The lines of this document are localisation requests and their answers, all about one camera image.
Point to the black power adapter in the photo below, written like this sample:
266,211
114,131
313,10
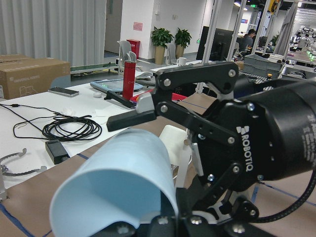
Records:
56,151

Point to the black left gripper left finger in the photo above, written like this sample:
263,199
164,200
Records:
166,208

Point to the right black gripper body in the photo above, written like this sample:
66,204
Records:
275,130

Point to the light blue plastic cup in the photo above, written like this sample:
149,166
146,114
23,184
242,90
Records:
121,182

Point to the black smartphone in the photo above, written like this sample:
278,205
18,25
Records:
64,91

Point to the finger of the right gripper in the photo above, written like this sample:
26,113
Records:
221,197

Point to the potted green plant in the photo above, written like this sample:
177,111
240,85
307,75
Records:
182,40
160,37

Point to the white mug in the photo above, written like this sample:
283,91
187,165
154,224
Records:
181,61

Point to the cardboard box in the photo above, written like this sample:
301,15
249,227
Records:
22,76

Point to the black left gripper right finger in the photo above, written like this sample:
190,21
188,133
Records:
183,203

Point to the red bottle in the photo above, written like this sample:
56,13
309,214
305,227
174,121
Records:
129,75

